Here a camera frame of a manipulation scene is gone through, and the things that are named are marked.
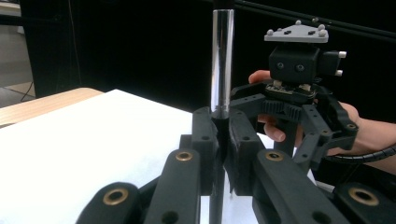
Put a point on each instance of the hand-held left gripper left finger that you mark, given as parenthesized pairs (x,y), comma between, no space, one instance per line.
(204,133)

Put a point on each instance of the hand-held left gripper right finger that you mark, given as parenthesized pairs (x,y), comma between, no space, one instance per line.
(244,140)

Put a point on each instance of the dark curtain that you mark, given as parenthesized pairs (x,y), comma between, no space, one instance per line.
(140,46)

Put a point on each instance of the white table sheet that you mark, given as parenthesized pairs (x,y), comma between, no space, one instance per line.
(77,149)

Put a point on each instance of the wooden table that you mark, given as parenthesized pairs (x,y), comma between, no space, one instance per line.
(37,107)

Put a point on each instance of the black sloping frame bar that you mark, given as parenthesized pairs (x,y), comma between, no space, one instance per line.
(342,26)

